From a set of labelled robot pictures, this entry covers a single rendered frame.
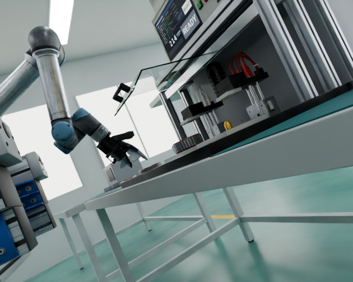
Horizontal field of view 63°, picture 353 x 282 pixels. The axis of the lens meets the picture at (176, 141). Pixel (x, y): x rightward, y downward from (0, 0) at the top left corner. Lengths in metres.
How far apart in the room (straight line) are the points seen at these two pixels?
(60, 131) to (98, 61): 5.16
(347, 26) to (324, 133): 0.68
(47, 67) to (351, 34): 0.98
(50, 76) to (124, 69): 5.13
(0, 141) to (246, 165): 0.43
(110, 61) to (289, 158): 5.99
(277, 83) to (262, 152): 0.64
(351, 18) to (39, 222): 1.13
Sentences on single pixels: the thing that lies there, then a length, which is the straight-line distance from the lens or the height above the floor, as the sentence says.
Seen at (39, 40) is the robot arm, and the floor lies 1.37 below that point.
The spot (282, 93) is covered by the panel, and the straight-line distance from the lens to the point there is 0.98.
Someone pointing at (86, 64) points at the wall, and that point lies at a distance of 6.12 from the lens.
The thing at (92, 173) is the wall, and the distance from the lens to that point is 5.46.
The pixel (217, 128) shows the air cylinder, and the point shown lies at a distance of 1.05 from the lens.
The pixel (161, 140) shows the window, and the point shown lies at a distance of 5.95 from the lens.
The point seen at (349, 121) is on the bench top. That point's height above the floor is 0.74.
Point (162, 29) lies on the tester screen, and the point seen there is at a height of 1.25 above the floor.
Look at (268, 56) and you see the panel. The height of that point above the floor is 0.95.
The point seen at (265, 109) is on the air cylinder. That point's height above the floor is 0.79.
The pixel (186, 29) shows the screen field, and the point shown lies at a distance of 1.08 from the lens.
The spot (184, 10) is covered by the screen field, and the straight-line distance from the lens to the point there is 1.08.
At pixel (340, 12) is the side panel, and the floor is 0.95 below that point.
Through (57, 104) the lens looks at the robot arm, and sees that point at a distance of 1.13.
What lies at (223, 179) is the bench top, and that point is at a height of 0.71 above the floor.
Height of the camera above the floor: 0.77
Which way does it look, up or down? 3 degrees up
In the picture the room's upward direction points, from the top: 24 degrees counter-clockwise
